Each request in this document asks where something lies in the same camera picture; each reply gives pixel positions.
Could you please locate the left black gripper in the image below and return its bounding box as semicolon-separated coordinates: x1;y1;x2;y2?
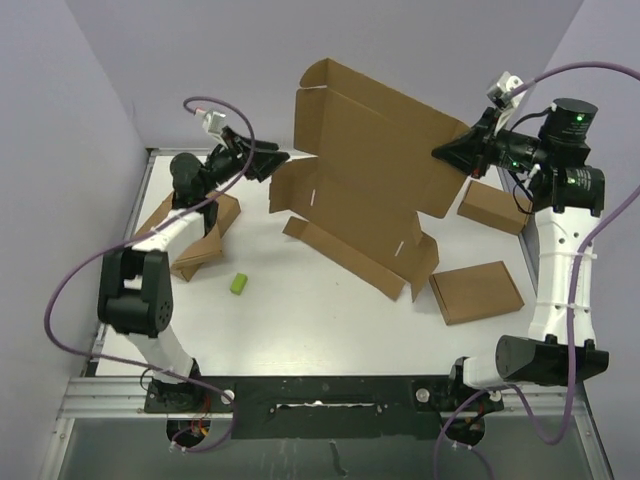
201;125;290;194

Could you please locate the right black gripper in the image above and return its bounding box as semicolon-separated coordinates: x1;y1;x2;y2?
432;106;551;180

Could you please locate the large cardboard box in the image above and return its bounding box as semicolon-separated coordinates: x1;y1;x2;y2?
269;58;468;299

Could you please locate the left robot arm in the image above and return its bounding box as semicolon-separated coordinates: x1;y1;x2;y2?
97;127;290;411

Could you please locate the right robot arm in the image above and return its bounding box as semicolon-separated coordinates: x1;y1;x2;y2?
431;98;609;409

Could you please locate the folded cardboard box far right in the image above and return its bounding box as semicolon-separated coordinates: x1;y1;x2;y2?
457;181;532;235

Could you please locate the flat cardboard box near right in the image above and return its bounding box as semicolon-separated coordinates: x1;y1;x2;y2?
429;261;525;325

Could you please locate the green block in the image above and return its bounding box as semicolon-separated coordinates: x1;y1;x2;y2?
229;273;248;295

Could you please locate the folded cardboard boxes left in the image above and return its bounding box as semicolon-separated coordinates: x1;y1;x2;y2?
133;193;241;281

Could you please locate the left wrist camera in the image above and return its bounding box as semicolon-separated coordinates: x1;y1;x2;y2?
202;110;226;140

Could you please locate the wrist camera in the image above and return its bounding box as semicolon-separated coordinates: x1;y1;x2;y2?
202;110;226;140
486;71;524;111

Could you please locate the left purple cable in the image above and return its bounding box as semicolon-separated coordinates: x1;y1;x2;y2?
43;95;259;455

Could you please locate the purple cable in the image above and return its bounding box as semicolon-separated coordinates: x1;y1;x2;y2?
43;95;259;455
433;60;640;480

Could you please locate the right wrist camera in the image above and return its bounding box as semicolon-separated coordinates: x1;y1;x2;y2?
486;71;524;111

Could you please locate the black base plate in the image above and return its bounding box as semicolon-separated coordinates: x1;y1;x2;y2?
144;375;504;440

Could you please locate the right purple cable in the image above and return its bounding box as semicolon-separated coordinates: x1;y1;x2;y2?
433;60;640;480

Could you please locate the aluminium table frame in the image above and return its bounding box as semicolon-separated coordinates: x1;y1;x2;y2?
37;147;616;480

